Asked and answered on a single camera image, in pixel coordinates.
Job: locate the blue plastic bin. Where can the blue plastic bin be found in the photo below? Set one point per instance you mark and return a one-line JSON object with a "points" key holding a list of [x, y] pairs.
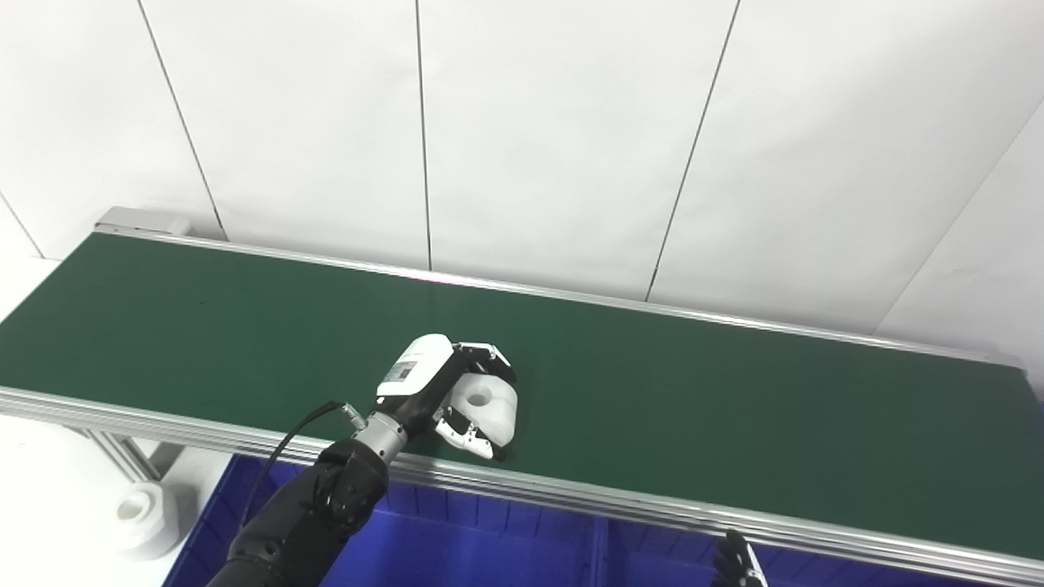
{"points": [[652, 558], [457, 542]]}

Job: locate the green conveyor belt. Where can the green conveyor belt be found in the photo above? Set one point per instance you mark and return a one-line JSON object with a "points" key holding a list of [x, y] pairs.
{"points": [[652, 408]]}

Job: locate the white round plastic part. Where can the white round plastic part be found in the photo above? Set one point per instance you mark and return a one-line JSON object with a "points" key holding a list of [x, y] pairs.
{"points": [[145, 518], [489, 406]]}

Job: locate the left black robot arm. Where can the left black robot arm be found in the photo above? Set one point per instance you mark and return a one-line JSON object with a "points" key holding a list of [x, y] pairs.
{"points": [[314, 505]]}

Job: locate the grey conveyor end housing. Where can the grey conveyor end housing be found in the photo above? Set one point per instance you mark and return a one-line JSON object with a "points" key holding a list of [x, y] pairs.
{"points": [[143, 221]]}

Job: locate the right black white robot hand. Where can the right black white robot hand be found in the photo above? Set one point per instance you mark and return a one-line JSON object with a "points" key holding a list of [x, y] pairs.
{"points": [[736, 567]]}

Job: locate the aluminium conveyor support leg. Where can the aluminium conveyor support leg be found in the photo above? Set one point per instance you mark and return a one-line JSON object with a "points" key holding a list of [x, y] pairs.
{"points": [[122, 456]]}

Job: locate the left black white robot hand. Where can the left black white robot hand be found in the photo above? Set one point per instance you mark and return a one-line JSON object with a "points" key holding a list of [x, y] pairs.
{"points": [[420, 375]]}

